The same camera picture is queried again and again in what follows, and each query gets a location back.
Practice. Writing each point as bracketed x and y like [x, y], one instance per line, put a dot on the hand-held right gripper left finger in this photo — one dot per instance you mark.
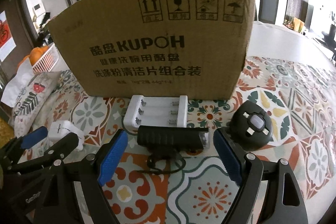
[113, 158]

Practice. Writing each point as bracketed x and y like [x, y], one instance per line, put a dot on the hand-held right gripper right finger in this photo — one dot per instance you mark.
[228, 158]

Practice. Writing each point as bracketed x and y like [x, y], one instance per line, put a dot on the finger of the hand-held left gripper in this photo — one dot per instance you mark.
[65, 144]
[34, 138]

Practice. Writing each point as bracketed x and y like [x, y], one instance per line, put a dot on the white plug adapter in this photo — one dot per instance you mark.
[61, 128]

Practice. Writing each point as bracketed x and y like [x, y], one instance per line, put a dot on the black bike light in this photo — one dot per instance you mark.
[170, 138]

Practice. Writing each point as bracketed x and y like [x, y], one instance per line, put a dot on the brown cardboard box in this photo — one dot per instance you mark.
[157, 37]

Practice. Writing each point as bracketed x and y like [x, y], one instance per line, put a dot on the black round device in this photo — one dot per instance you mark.
[253, 125]

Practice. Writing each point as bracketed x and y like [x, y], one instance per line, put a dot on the floral tissue pack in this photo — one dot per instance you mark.
[31, 92]

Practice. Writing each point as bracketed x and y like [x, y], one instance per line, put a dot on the white battery charger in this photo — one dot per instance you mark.
[157, 111]

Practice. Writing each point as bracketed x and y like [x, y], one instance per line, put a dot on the patterned tablecloth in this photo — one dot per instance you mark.
[288, 108]

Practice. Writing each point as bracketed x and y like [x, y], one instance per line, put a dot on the white fruit basket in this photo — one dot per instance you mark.
[46, 60]

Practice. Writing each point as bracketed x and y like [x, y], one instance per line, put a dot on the white shelf with clutter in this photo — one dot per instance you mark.
[44, 27]

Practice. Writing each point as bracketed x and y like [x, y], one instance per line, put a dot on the white intercom panel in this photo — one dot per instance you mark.
[36, 9]

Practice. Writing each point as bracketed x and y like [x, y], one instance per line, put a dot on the yellow packages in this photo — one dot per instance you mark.
[296, 24]

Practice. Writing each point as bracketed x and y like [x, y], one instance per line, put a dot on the red wall poster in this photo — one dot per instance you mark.
[6, 35]

